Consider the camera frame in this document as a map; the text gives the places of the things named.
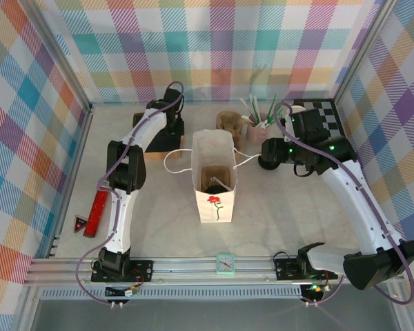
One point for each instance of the dark blue napkin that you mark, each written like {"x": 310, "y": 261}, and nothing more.
{"x": 158, "y": 143}

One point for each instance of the white straw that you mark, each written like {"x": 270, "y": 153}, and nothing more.
{"x": 246, "y": 107}
{"x": 214, "y": 179}
{"x": 254, "y": 107}

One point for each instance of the black plastic cup lid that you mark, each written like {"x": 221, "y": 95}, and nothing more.
{"x": 215, "y": 190}

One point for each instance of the white flower paper bag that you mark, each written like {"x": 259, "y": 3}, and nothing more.
{"x": 215, "y": 210}

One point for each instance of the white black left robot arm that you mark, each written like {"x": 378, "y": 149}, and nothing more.
{"x": 124, "y": 224}

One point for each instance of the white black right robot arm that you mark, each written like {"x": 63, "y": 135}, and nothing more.
{"x": 352, "y": 193}

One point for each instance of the black cup lid stack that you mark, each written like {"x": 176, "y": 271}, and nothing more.
{"x": 269, "y": 166}

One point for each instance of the pink straw holder cup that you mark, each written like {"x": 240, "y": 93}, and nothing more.
{"x": 257, "y": 134}

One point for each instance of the black white chessboard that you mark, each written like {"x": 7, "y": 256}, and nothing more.
{"x": 334, "y": 120}

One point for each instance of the green white paper cup stack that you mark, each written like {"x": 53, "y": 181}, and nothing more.
{"x": 298, "y": 108}

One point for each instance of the brown pulp cup carrier stack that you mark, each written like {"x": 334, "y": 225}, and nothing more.
{"x": 227, "y": 120}

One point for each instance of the red glitter bar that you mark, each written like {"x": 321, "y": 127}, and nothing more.
{"x": 96, "y": 213}

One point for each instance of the small mint green clock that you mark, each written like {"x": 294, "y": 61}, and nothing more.
{"x": 225, "y": 264}

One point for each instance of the small connector board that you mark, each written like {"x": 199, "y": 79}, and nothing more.
{"x": 315, "y": 290}
{"x": 129, "y": 292}

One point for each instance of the aluminium side rail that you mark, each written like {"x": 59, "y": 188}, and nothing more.
{"x": 82, "y": 141}

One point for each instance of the aluminium corner post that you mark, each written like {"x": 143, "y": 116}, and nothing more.
{"x": 362, "y": 51}
{"x": 62, "y": 57}

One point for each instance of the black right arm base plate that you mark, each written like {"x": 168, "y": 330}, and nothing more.
{"x": 286, "y": 269}

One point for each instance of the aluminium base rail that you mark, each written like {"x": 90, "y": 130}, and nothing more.
{"x": 186, "y": 272}

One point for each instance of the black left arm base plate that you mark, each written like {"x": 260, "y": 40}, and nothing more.
{"x": 141, "y": 270}

